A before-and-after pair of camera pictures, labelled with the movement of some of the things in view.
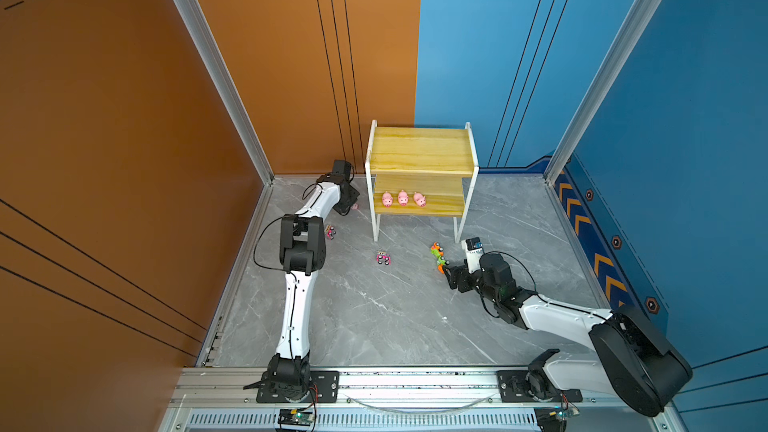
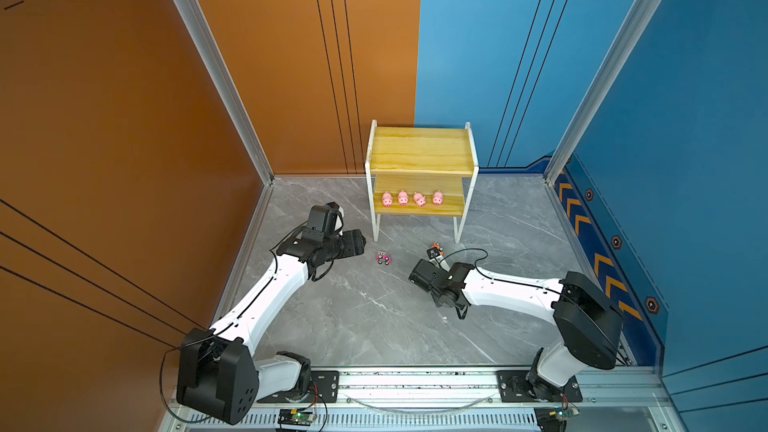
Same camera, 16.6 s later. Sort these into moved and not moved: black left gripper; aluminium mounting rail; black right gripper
Moved: black left gripper; black right gripper
Not moved: aluminium mounting rail
